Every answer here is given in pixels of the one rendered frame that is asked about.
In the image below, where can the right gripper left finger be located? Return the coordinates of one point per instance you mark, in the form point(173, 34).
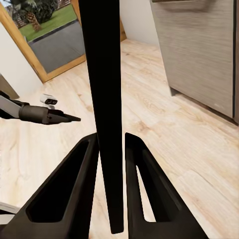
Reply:
point(61, 208)

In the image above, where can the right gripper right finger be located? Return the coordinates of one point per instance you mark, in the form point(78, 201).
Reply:
point(173, 218)

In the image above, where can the dishwasher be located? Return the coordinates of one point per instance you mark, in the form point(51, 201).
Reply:
point(197, 40)

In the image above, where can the door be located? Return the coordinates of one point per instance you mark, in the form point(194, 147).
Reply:
point(49, 32)

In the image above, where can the poster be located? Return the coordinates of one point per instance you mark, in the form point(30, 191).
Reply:
point(100, 21)

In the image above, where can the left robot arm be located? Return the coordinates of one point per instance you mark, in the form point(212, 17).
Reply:
point(46, 115)

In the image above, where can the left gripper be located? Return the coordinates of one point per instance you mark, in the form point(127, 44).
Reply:
point(45, 116)

